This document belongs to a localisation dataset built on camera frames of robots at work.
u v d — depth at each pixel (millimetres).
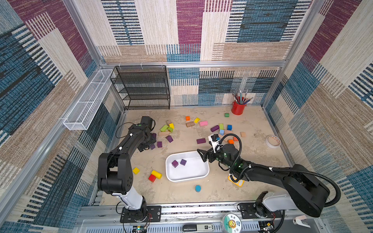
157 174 844
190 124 1083
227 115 1152
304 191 430
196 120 1116
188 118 1125
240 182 819
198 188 804
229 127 1053
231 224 638
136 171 871
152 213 745
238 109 1159
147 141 764
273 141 989
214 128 1053
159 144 974
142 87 1083
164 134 1051
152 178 846
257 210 661
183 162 892
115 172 458
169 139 1019
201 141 992
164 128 1074
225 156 657
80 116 711
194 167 895
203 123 1093
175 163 882
